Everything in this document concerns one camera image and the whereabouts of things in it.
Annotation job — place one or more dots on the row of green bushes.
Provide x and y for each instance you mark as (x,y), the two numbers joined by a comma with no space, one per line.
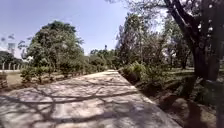
(140,71)

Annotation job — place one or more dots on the grey concrete path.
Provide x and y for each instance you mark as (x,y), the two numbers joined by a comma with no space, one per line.
(96,96)

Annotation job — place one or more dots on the row of trees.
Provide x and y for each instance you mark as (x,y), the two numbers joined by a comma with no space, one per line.
(146,43)

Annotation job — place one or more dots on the broad green tree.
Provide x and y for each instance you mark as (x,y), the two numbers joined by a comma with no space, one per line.
(55,46)

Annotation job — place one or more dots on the bare dirt ground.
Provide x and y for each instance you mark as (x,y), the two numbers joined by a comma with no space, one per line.
(186,106)

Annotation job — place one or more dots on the large dark tree trunk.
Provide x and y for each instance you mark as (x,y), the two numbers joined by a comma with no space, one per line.
(201,50)

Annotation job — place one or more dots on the dry grass ground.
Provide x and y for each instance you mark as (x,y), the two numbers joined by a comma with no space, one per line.
(13,80)

